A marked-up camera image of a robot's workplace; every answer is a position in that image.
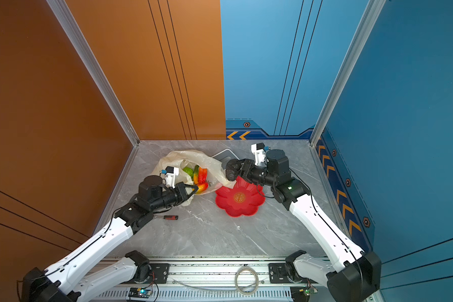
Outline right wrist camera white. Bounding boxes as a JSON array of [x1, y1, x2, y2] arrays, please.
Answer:
[[251, 143, 268, 167]]

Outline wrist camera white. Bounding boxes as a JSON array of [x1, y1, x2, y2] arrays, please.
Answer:
[[251, 143, 268, 167], [160, 166, 179, 188]]

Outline red yellow mango top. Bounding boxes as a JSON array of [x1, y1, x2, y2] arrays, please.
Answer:
[[193, 166, 208, 184]]

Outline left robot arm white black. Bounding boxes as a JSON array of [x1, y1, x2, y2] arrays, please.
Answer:
[[16, 175, 198, 301]]

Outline orange yellow mango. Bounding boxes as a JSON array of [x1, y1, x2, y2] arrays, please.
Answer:
[[196, 182, 209, 195]]

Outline dark avocado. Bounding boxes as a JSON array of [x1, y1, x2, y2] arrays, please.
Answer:
[[225, 159, 244, 181]]

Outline ratchet wrench red handle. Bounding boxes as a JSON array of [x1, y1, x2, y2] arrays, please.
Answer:
[[154, 215, 179, 220]]

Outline coiled grey cable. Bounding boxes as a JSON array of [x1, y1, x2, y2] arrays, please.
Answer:
[[233, 266, 260, 296]]

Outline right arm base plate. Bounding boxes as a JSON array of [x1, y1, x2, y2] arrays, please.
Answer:
[[268, 262, 291, 284]]

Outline aluminium front rail frame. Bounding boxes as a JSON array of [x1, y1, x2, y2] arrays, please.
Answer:
[[52, 254, 386, 302]]

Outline green custard apple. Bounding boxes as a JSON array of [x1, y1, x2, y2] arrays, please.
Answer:
[[183, 167, 194, 178]]

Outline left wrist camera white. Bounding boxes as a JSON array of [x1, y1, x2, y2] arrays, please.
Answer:
[[160, 166, 179, 188]]

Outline cream plastic bag orange print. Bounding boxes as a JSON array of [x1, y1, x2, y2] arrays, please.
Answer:
[[151, 150, 236, 206]]

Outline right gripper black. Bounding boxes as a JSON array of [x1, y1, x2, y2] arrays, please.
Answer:
[[229, 159, 279, 188]]

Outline red flower-shaped plate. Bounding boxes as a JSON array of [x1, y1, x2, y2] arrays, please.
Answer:
[[215, 177, 266, 218]]

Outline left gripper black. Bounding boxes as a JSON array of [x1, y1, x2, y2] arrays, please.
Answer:
[[150, 182, 199, 215]]

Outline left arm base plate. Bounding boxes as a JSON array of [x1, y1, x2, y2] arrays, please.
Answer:
[[145, 262, 171, 285]]

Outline right green circuit board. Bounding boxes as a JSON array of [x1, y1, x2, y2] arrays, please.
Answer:
[[290, 287, 318, 302]]

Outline white grey tissue box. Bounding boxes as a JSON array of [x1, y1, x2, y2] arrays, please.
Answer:
[[212, 148, 238, 169]]

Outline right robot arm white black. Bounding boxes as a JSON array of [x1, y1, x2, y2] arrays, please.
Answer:
[[225, 145, 381, 301]]

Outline left green circuit board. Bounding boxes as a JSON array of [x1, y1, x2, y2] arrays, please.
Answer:
[[128, 287, 154, 300]]

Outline green circuit board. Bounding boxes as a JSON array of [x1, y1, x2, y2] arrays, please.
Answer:
[[290, 287, 318, 302], [128, 287, 154, 300]]

